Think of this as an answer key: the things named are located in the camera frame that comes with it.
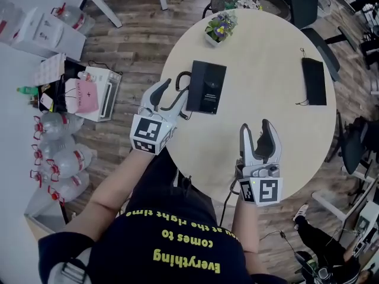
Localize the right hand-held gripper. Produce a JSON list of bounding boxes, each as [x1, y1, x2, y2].
[[235, 118, 284, 208]]

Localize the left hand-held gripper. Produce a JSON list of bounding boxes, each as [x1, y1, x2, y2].
[[129, 78, 190, 156]]

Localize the black telephone handset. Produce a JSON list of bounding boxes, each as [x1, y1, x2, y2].
[[185, 60, 208, 112]]

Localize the person's left forearm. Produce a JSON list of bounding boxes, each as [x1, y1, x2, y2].
[[63, 149, 158, 243]]

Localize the person's right forearm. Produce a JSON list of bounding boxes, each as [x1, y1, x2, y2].
[[230, 199, 261, 254]]

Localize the person's white shoulder harness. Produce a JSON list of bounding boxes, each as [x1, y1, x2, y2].
[[47, 246, 93, 284]]

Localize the black telephone base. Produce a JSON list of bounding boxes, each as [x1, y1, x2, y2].
[[203, 63, 227, 115]]

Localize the pink paper bag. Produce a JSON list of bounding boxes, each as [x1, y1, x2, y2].
[[64, 78, 100, 114]]

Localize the small clear bottle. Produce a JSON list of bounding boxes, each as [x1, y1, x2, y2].
[[77, 70, 99, 84]]

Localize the person's black trousers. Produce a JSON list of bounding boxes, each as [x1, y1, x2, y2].
[[126, 148, 221, 223]]

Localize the white pot purple flowers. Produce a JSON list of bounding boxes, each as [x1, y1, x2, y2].
[[204, 10, 239, 48]]

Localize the black office chair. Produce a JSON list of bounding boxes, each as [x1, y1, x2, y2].
[[325, 110, 379, 178]]

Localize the black storage box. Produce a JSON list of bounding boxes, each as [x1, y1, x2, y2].
[[36, 60, 89, 114]]

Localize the clear water jug red cap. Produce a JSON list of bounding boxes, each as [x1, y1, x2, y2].
[[29, 170, 53, 189], [33, 111, 85, 142], [47, 172, 91, 208], [45, 146, 97, 182], [30, 134, 76, 167], [50, 2, 96, 37]]

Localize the white patterned paper bag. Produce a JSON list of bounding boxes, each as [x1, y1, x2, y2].
[[32, 53, 68, 87]]

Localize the white flower bunch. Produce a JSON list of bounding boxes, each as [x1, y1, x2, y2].
[[224, 0, 263, 11]]

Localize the white water dispenser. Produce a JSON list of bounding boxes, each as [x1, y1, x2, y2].
[[11, 7, 87, 62]]

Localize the green plastic bottle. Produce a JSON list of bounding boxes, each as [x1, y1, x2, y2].
[[16, 85, 40, 96]]

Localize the dark office chair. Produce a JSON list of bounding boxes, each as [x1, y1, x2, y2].
[[284, 0, 358, 83]]

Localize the person's dark printed shirt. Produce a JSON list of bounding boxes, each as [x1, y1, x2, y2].
[[37, 208, 290, 284]]

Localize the open cardboard box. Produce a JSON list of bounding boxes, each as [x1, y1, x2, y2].
[[23, 185, 70, 243]]

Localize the clear dispenser water jug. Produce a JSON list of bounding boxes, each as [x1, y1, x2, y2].
[[0, 0, 26, 44]]

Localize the black coiled phone cord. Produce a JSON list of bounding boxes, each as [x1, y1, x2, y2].
[[175, 70, 192, 121]]

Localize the white carton with handle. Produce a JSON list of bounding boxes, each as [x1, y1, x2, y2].
[[76, 66, 123, 123]]

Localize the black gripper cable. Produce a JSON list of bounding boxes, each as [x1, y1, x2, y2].
[[220, 175, 241, 228]]

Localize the thin black floor cable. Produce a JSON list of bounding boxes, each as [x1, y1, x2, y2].
[[88, 60, 124, 77]]

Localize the black drawstring pouch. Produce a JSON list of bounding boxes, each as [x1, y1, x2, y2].
[[295, 47, 328, 107]]

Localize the black cable with adapter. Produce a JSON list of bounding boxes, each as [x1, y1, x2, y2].
[[258, 230, 297, 256]]

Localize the white desk frame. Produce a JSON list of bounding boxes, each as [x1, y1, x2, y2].
[[311, 158, 379, 225]]

